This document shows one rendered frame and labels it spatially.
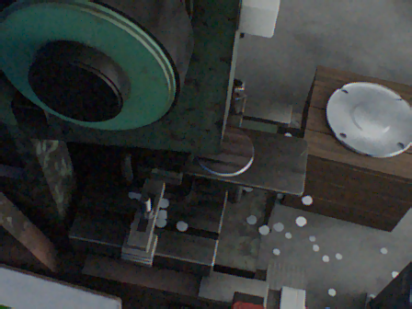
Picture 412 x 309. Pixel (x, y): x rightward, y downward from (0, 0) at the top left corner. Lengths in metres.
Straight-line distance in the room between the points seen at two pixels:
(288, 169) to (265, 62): 1.29
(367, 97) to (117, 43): 1.45
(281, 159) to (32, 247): 0.54
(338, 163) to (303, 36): 0.95
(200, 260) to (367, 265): 0.97
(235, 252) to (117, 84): 0.74
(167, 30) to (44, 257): 0.79
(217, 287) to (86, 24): 0.77
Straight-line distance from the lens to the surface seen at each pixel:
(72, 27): 0.48
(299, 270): 1.71
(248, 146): 1.14
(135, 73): 0.50
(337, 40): 2.54
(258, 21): 0.60
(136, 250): 1.07
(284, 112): 1.39
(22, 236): 1.13
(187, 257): 1.10
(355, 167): 1.71
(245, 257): 1.17
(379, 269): 1.97
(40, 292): 1.29
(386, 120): 1.82
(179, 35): 0.50
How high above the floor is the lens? 1.72
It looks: 57 degrees down
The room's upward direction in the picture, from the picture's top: 6 degrees clockwise
